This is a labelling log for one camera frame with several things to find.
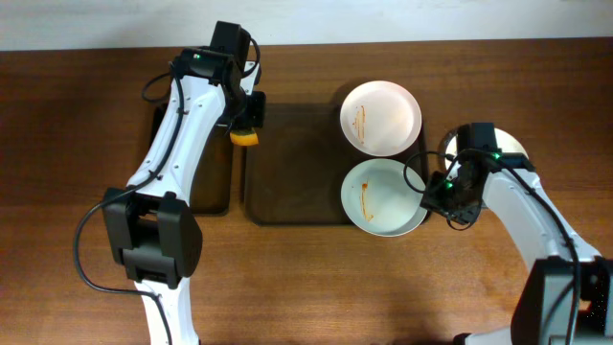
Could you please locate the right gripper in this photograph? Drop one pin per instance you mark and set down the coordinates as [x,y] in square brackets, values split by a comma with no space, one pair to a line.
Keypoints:
[436,197]

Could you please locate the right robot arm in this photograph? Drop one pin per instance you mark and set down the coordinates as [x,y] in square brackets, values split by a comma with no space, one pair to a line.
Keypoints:
[567,298]

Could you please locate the white plate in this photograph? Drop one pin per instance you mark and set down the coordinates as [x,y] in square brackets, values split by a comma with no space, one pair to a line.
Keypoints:
[382,197]
[380,118]
[505,143]

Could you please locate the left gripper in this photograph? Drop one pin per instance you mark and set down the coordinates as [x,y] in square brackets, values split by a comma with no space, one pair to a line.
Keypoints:
[254,113]

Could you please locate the black sponge tray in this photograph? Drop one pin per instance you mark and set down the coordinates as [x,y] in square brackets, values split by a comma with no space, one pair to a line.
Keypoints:
[211,188]

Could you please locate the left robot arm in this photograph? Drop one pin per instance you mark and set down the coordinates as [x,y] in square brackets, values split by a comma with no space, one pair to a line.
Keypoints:
[152,231]

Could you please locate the brown serving tray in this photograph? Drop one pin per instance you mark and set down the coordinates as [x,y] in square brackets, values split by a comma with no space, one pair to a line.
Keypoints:
[293,176]

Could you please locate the green and orange sponge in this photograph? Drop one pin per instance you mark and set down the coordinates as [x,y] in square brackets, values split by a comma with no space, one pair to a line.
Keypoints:
[244,137]

